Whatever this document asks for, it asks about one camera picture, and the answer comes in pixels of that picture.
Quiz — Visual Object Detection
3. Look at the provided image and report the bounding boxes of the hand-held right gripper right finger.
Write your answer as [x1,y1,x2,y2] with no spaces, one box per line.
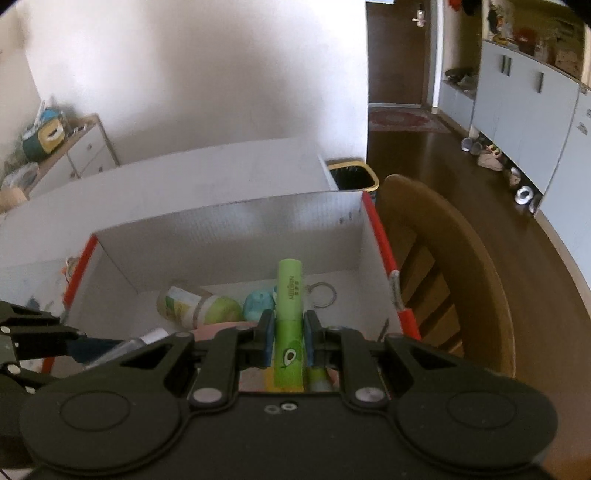
[302,310,456,411]

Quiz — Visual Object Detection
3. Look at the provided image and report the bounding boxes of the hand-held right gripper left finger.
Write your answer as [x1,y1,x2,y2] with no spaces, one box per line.
[119,310,274,409]

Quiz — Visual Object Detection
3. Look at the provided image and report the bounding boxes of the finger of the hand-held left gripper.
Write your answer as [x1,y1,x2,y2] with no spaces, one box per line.
[0,300,124,366]
[0,362,62,398]

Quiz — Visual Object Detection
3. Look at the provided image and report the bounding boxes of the small blue round object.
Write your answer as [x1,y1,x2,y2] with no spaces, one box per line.
[242,290,279,323]

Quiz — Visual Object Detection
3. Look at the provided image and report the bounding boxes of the lime green avocado print tube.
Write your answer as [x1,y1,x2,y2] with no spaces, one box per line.
[272,258,306,394]

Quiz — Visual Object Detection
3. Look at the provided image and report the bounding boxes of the grey tube white cap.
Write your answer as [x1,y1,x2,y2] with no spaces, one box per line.
[85,327,170,371]

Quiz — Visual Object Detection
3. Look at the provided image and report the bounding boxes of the white cardboard box red edges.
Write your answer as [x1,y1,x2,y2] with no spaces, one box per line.
[41,190,422,394]

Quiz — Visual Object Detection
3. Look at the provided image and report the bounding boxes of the white bottle green cap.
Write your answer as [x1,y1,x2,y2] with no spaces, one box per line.
[156,285,243,330]

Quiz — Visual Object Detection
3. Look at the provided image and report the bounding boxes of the black bin yellow rim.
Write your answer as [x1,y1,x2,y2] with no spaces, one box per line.
[325,159,380,193]

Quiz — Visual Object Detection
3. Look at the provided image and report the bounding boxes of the wooden chair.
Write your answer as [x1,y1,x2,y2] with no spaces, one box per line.
[376,174,516,379]

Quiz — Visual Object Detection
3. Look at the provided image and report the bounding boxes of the white plastic bag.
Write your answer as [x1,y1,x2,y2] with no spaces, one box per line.
[2,161,40,191]

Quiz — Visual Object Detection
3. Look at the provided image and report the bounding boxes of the white drawer cabinet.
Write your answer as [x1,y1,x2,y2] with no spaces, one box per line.
[28,114,121,200]

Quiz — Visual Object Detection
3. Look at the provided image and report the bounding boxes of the teal and yellow bag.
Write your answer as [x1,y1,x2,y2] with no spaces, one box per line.
[22,108,70,162]

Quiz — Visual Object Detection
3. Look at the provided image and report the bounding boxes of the red patterned rug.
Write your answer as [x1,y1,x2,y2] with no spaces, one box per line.
[368,107,451,134]

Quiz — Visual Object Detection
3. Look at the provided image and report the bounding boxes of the pair of white sneakers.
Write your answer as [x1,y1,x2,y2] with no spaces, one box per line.
[477,145,505,172]

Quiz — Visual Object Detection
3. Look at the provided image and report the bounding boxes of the pair of silver shoes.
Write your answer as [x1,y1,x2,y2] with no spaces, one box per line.
[508,166,542,215]

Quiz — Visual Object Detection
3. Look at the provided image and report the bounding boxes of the light blue low cabinet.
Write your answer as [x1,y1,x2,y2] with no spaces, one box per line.
[436,78,476,134]

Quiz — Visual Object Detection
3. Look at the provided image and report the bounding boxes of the brown wooden door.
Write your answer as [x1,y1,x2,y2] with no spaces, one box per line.
[367,0,432,106]

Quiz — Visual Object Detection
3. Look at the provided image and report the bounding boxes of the dark shoes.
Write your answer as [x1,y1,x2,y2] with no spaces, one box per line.
[444,67,478,89]

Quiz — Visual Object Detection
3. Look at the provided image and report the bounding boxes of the red container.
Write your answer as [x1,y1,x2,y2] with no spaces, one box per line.
[515,27,537,54]

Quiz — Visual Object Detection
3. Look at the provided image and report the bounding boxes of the metal key ring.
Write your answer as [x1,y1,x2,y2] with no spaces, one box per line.
[305,281,338,309]

